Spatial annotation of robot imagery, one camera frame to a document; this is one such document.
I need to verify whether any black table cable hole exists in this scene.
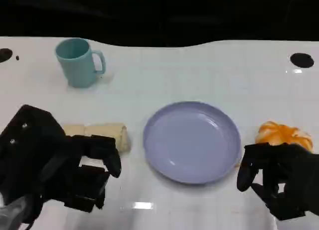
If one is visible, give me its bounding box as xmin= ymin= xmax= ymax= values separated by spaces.
xmin=0 ymin=48 xmax=12 ymax=63
xmin=290 ymin=53 xmax=315 ymax=67

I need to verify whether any beige towel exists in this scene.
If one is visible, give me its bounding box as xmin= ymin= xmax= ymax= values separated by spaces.
xmin=62 ymin=122 xmax=132 ymax=153

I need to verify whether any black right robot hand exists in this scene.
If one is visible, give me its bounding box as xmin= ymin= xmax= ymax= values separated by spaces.
xmin=236 ymin=142 xmax=319 ymax=221

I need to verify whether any orange and white bread roll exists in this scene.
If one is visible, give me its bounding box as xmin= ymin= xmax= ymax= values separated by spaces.
xmin=254 ymin=120 xmax=314 ymax=151

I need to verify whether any lilac plate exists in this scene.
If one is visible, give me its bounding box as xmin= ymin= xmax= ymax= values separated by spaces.
xmin=143 ymin=101 xmax=242 ymax=185

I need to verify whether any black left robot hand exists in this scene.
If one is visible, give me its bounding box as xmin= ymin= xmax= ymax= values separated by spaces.
xmin=0 ymin=104 xmax=122 ymax=213

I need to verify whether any pale green mug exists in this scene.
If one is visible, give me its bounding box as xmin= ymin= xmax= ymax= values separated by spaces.
xmin=54 ymin=38 xmax=107 ymax=88

